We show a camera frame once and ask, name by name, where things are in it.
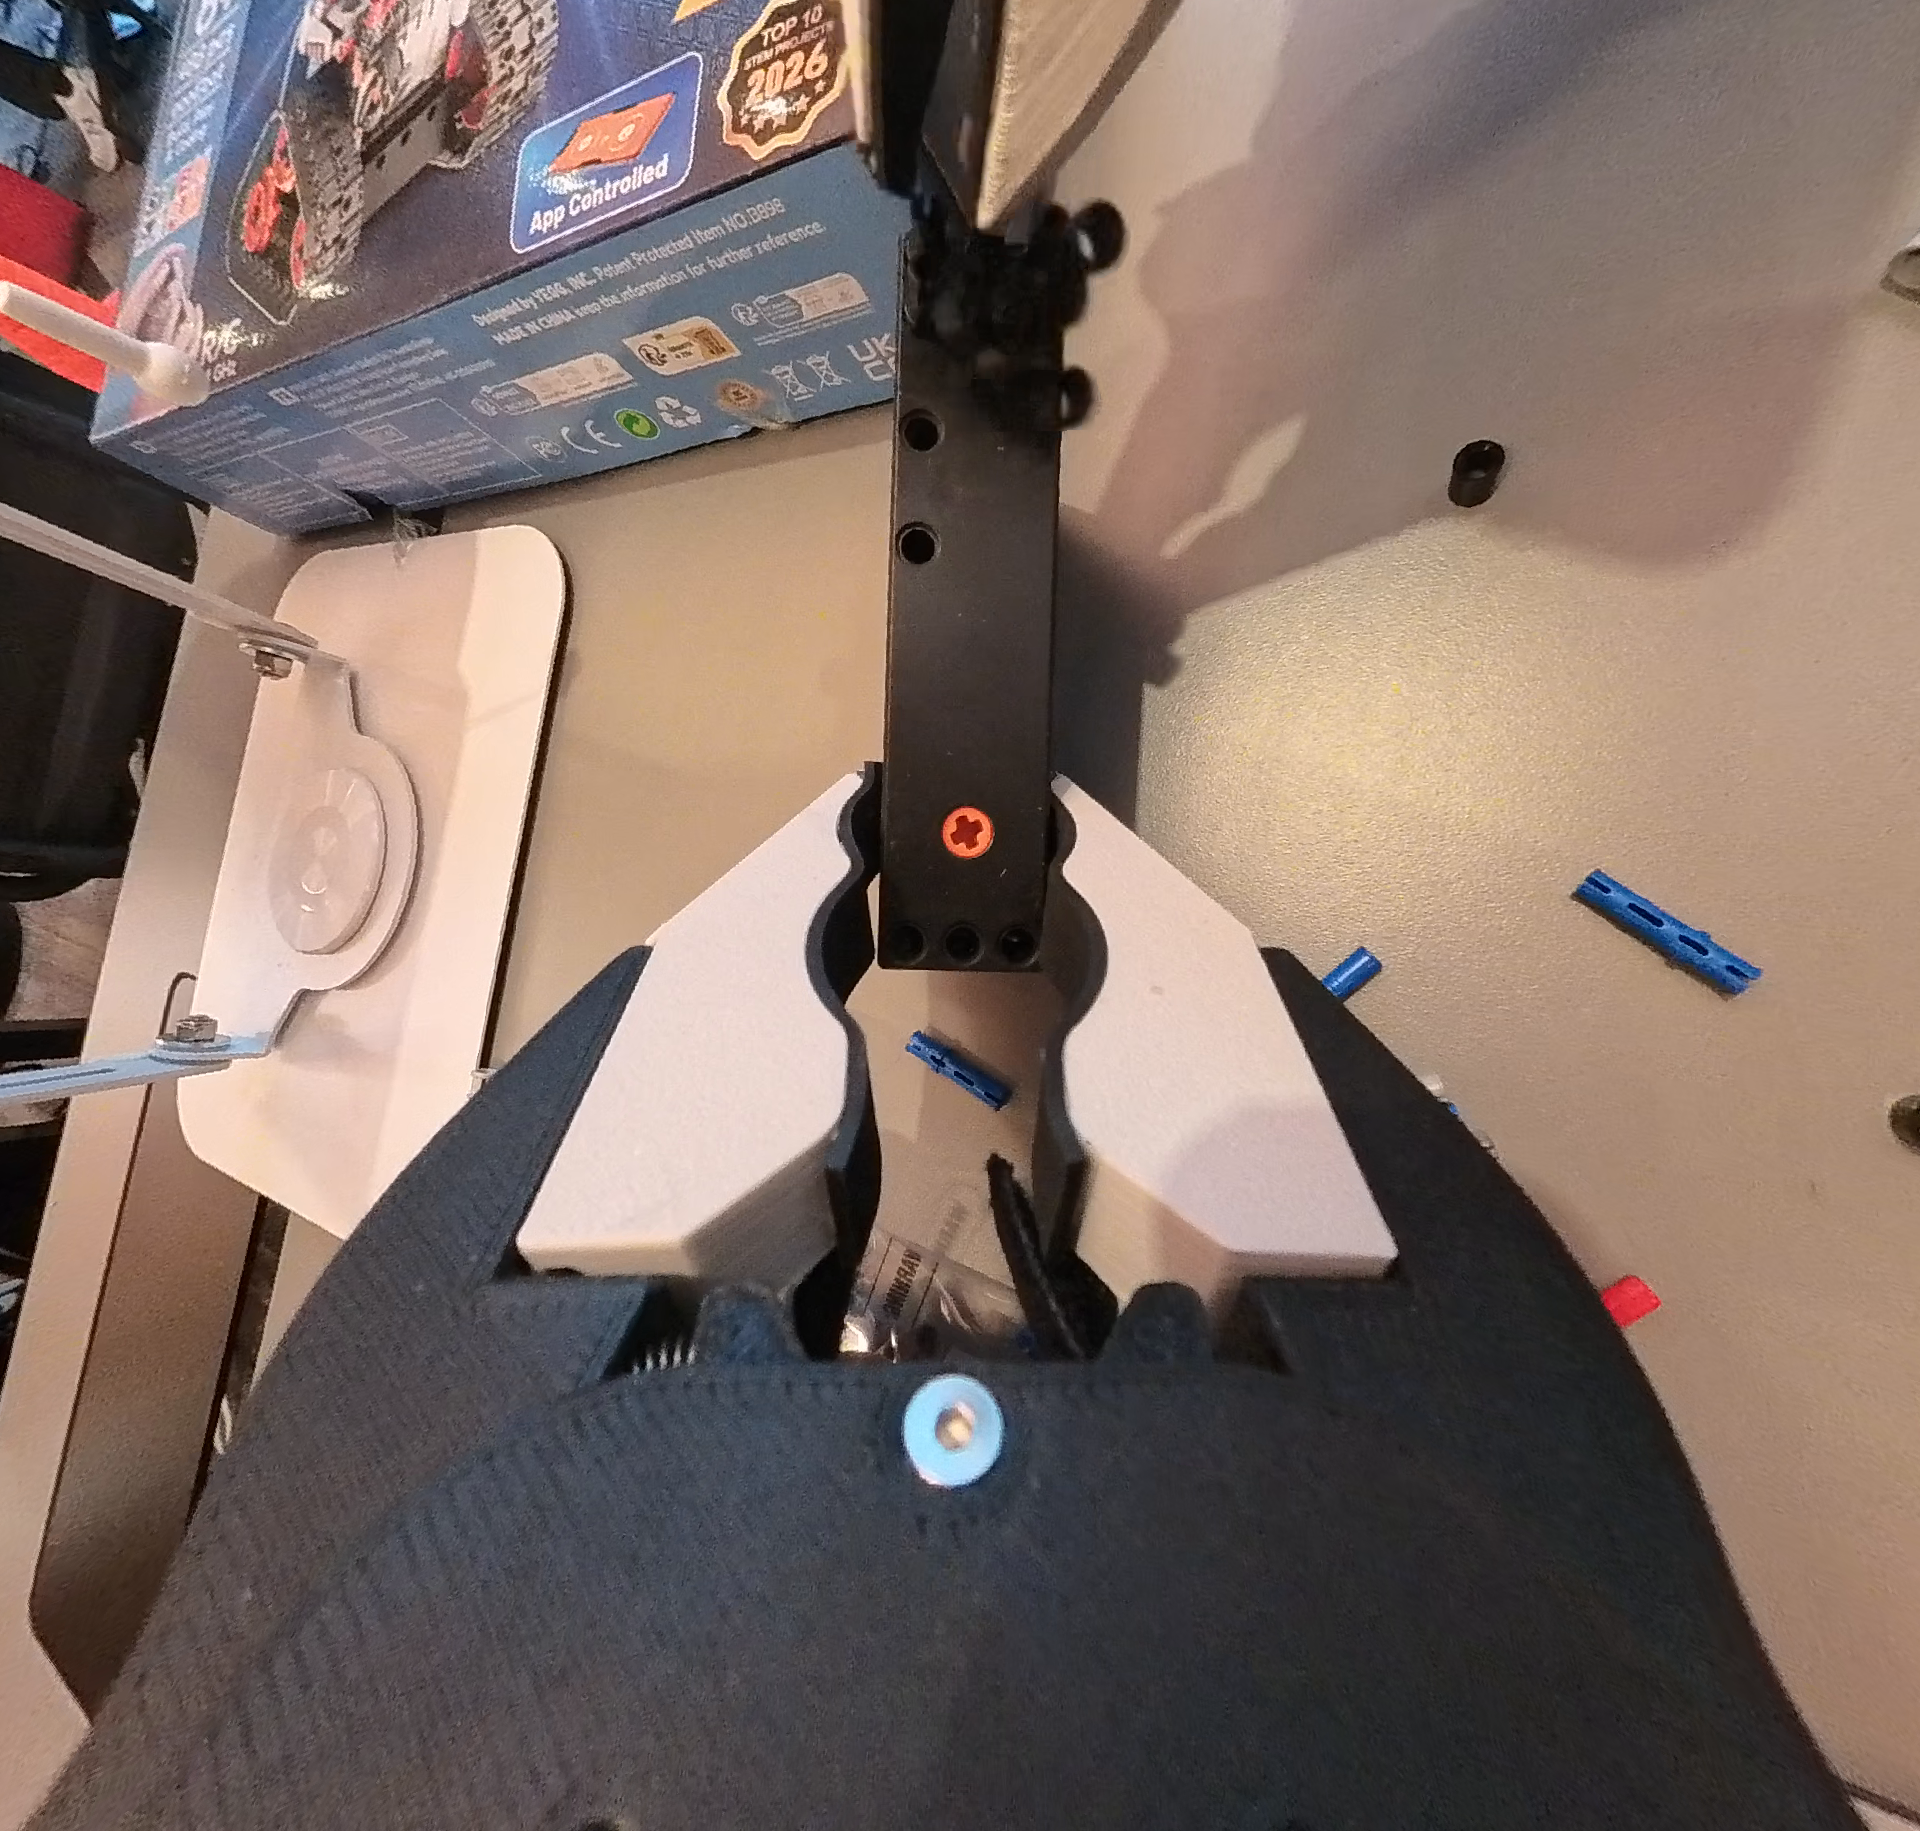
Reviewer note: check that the white rounded base plate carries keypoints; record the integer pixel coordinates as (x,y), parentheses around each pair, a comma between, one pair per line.
(494,752)

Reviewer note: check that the blue ridged axle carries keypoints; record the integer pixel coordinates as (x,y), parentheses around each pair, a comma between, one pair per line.
(1665,932)

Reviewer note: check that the black bushing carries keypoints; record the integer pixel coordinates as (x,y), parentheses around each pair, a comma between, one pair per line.
(1478,480)

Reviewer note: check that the red container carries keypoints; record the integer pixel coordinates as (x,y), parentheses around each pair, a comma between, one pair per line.
(45,226)

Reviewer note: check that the blue pin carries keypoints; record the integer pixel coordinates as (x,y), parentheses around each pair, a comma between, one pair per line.
(1355,968)
(961,1068)

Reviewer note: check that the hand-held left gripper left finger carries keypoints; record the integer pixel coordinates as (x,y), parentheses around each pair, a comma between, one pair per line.
(705,1082)

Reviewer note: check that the grey bracket plate with disc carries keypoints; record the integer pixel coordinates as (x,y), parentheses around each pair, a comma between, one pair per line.
(254,886)

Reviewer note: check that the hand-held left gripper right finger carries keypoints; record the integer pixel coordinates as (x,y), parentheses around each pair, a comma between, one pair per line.
(1200,1096)

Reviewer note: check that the black three-hole connector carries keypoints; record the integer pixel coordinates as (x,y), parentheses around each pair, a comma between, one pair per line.
(991,294)

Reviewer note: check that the clear plastic bag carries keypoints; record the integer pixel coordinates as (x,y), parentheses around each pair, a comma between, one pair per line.
(915,1262)

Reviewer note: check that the red axle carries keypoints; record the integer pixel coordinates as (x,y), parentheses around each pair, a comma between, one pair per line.
(1633,1296)

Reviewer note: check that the blue toy kit box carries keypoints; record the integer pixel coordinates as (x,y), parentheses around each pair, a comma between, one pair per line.
(450,360)

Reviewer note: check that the long black motor block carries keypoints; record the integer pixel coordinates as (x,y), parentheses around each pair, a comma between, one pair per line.
(969,662)

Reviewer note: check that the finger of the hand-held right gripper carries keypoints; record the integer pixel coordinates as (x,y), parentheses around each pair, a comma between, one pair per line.
(1095,17)
(871,31)

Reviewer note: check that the white rod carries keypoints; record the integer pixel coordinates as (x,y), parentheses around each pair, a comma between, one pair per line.
(75,330)

